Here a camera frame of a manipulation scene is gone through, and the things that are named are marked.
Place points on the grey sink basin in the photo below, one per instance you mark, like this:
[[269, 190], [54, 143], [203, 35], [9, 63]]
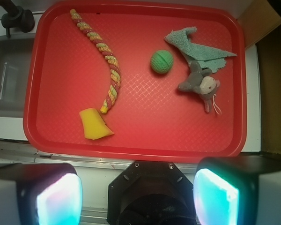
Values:
[[15, 58]]

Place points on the red plastic tray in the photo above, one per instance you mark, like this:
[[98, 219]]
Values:
[[151, 119]]

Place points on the yellow sponge piece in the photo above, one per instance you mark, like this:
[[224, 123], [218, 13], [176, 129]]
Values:
[[94, 126]]

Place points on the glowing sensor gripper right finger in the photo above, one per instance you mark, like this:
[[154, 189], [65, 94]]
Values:
[[242, 190]]

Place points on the black faucet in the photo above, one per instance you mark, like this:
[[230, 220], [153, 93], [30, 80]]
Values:
[[16, 17]]

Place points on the grey plush mouse toy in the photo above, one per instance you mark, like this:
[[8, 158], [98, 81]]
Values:
[[202, 83]]

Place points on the teal terry cloth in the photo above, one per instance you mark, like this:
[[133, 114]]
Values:
[[206, 56]]

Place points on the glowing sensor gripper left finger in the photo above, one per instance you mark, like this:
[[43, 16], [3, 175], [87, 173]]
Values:
[[40, 194]]

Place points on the green textured ball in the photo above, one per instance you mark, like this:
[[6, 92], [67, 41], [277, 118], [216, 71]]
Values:
[[161, 61]]

